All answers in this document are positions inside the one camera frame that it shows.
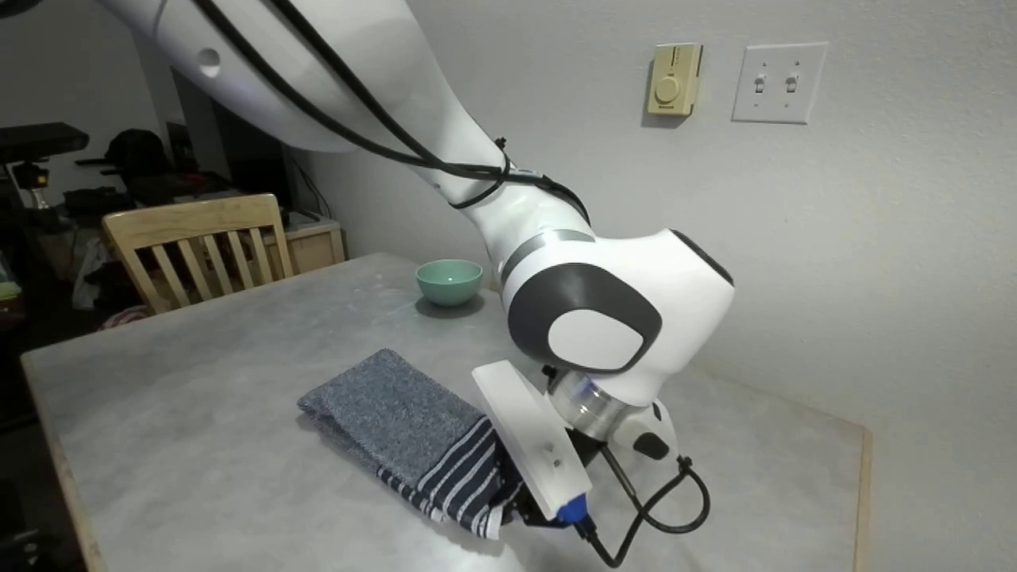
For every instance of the grey towel with navy stripes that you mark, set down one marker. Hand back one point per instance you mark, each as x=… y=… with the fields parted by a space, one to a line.
x=393 y=413

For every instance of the black padded bench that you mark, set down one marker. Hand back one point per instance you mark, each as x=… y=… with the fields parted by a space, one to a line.
x=36 y=136

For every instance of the beige dimmer switch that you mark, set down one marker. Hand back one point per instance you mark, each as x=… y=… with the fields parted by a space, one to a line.
x=676 y=81

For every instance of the wooden chair with vertical slats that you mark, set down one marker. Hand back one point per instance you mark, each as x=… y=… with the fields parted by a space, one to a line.
x=192 y=224

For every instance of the white light switch plate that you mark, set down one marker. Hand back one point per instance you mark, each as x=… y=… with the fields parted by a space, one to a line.
x=781 y=81

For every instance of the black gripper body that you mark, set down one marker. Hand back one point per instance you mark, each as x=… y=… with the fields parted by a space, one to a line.
x=529 y=512

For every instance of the black bag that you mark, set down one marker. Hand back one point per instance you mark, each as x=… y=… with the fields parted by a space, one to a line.
x=139 y=152

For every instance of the teal bowl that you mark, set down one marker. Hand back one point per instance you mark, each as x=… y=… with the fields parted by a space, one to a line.
x=449 y=281

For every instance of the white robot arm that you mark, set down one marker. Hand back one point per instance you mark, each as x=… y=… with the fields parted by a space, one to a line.
x=445 y=106

